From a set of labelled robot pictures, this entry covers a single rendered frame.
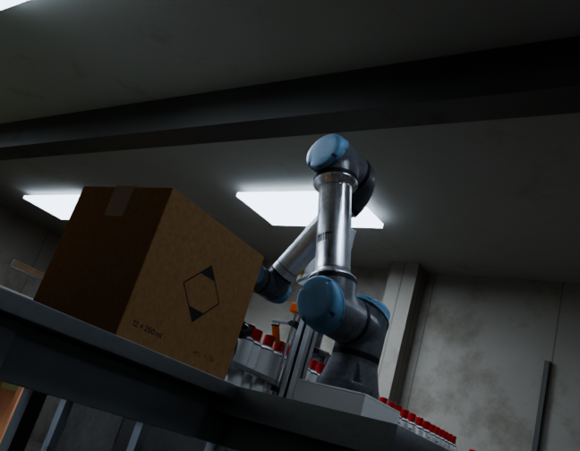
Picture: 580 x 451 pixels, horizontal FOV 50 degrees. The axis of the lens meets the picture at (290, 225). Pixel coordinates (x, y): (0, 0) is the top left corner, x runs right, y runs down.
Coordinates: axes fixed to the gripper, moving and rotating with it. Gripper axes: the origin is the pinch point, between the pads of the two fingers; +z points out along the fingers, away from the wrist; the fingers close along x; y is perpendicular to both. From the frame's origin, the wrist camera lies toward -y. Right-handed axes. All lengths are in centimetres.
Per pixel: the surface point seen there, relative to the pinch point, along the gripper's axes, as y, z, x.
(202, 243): -41, -42, 47
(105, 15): 196, -158, -108
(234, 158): 226, -76, -250
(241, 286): -40, -33, 36
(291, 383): -15.2, 3.9, -10.4
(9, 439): 78, 30, 25
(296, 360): -14.7, -1.9, -13.8
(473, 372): 87, 120, -405
